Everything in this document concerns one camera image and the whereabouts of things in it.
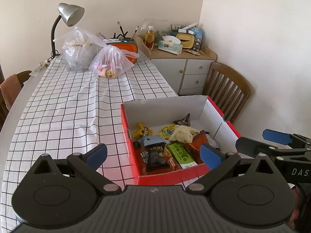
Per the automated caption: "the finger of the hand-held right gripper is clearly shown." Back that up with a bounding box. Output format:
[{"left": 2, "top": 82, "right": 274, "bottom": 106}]
[
  {"left": 263, "top": 129, "right": 311, "bottom": 148},
  {"left": 235, "top": 137, "right": 311, "bottom": 162}
]

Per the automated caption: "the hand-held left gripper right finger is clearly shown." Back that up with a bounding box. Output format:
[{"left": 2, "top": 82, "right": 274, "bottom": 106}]
[{"left": 184, "top": 144, "right": 282, "bottom": 196}]

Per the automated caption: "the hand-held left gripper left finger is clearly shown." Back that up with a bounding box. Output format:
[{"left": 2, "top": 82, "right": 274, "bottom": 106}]
[{"left": 25, "top": 144, "right": 121, "bottom": 196}]

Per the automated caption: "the white snack packet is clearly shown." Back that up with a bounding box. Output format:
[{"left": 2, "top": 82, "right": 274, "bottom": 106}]
[{"left": 206, "top": 133, "right": 219, "bottom": 150}]

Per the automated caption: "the green snack packet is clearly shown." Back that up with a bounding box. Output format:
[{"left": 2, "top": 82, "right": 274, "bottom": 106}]
[{"left": 167, "top": 142, "right": 198, "bottom": 170}]

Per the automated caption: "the red cardboard box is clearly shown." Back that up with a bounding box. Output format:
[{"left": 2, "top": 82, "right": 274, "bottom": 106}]
[{"left": 120, "top": 96, "right": 242, "bottom": 186}]

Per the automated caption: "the cream triangular snack packet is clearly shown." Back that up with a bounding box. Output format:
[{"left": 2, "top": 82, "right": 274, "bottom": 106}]
[{"left": 169, "top": 125, "right": 200, "bottom": 144}]

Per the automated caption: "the red snack packet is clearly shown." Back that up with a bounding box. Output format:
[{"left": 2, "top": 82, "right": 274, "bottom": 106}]
[{"left": 134, "top": 148, "right": 178, "bottom": 176}]

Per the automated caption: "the black triangular snack packet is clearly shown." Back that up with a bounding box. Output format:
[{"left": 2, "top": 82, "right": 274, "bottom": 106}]
[{"left": 173, "top": 113, "right": 191, "bottom": 127}]

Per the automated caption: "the yellow blue snack packet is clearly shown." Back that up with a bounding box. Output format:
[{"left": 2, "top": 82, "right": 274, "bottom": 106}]
[{"left": 157, "top": 124, "right": 176, "bottom": 140}]

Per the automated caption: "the person's right hand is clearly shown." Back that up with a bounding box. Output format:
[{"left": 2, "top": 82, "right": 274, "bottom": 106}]
[{"left": 291, "top": 186, "right": 303, "bottom": 215}]

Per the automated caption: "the checkered tablecloth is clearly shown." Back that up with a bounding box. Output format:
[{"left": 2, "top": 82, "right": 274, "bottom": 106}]
[{"left": 0, "top": 53, "right": 179, "bottom": 224}]

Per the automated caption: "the wooden chair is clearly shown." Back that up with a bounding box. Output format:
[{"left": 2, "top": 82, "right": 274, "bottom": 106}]
[
  {"left": 0, "top": 70, "right": 32, "bottom": 127},
  {"left": 202, "top": 62, "right": 252, "bottom": 124}
]

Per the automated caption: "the white wooden cabinet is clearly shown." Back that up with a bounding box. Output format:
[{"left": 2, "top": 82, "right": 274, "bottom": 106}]
[{"left": 135, "top": 35, "right": 218, "bottom": 97}]

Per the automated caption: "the small clear plastic bag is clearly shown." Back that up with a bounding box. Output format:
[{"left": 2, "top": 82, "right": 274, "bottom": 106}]
[{"left": 89, "top": 45, "right": 140, "bottom": 79}]

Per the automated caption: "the clear small packet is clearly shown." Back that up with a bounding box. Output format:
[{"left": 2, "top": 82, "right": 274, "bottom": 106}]
[{"left": 31, "top": 59, "right": 50, "bottom": 76}]

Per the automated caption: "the large clear plastic bag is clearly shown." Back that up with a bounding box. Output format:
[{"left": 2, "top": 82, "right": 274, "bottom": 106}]
[{"left": 53, "top": 27, "right": 108, "bottom": 71}]

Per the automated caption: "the pink cloth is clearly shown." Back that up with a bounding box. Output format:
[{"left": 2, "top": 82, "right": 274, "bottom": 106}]
[{"left": 0, "top": 74, "right": 22, "bottom": 111}]

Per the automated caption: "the orange storage case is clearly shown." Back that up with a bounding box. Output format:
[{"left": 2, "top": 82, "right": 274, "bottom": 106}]
[{"left": 106, "top": 39, "right": 140, "bottom": 65}]

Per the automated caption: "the green tissue box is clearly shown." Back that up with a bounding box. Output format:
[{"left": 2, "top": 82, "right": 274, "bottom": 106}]
[{"left": 158, "top": 36, "right": 183, "bottom": 55}]

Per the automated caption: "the yellow radio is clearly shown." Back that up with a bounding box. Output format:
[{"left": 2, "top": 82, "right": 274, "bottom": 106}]
[{"left": 176, "top": 33, "right": 196, "bottom": 49}]

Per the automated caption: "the orange drink bottle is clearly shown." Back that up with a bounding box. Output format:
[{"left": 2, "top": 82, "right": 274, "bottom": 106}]
[{"left": 145, "top": 25, "right": 155, "bottom": 48}]

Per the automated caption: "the white tube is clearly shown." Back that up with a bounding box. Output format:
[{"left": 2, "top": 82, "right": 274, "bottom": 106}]
[{"left": 178, "top": 22, "right": 199, "bottom": 33}]

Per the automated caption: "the dark green box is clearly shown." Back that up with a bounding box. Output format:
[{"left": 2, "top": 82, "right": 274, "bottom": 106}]
[{"left": 171, "top": 24, "right": 185, "bottom": 37}]

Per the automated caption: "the silver desk lamp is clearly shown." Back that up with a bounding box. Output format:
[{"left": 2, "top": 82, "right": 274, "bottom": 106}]
[{"left": 50, "top": 3, "right": 85, "bottom": 58}]

